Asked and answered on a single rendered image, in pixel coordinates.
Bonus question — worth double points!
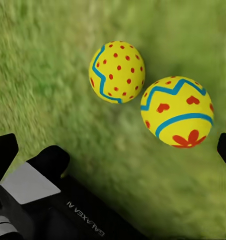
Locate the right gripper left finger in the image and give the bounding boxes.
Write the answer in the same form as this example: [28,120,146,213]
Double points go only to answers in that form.
[0,133,19,182]

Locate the easter egg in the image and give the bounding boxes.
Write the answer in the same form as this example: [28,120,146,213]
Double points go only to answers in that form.
[141,76,213,149]
[89,41,145,103]

